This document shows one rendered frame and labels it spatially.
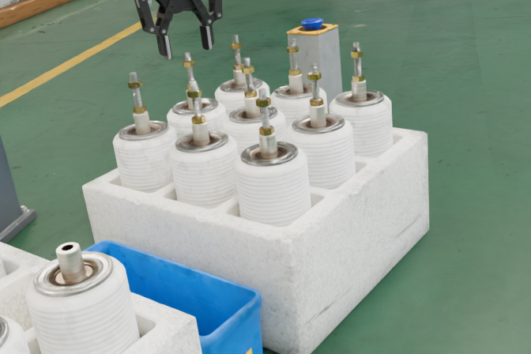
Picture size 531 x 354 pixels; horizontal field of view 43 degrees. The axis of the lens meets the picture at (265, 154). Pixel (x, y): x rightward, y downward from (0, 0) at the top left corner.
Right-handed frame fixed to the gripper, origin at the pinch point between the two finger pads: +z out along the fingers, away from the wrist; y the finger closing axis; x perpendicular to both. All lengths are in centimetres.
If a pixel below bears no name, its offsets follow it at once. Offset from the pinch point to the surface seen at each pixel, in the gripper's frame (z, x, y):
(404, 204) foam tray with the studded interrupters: 26.2, 24.9, -21.7
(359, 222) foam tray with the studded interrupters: 22.6, 30.2, -9.1
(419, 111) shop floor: 35, -24, -69
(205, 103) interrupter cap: 10.0, 0.2, -1.7
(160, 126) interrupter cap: 9.8, 5.4, 8.6
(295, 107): 11.3, 10.2, -12.6
